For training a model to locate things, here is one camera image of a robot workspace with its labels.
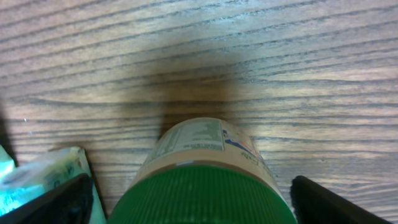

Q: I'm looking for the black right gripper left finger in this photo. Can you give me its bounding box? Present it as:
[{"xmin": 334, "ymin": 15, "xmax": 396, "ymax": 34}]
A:
[{"xmin": 1, "ymin": 174, "xmax": 93, "ymax": 224}]

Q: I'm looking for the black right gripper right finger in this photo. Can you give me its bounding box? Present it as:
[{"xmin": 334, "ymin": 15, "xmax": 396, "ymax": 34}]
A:
[{"xmin": 290, "ymin": 175, "xmax": 391, "ymax": 224}]

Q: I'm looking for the small teal carton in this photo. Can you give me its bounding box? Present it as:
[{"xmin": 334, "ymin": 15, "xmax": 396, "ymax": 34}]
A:
[{"xmin": 1, "ymin": 147, "xmax": 106, "ymax": 224}]

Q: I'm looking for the green lid jar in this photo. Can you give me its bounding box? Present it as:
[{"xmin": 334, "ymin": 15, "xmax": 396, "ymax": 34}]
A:
[{"xmin": 108, "ymin": 118, "xmax": 296, "ymax": 223}]

